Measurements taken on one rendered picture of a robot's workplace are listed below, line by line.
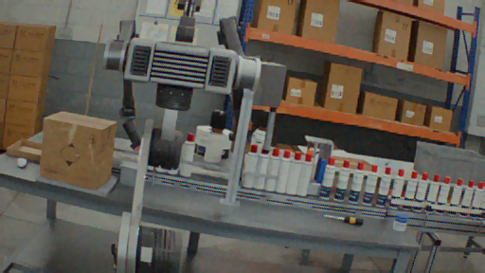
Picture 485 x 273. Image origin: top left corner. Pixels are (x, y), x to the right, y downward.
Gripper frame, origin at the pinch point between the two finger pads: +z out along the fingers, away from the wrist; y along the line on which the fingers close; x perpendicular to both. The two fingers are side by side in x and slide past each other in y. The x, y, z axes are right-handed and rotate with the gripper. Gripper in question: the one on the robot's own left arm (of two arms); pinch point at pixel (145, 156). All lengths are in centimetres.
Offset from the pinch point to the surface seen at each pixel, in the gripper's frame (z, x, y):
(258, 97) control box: -1, -62, -17
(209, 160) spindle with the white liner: 19.6, -22.5, 24.1
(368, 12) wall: 17, -202, 456
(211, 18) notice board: -60, -34, 421
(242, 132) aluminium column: 9, -48, -15
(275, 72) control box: -7, -73, -11
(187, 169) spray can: 14.2, -15.4, -2.1
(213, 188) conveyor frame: 27.5, -22.5, -4.8
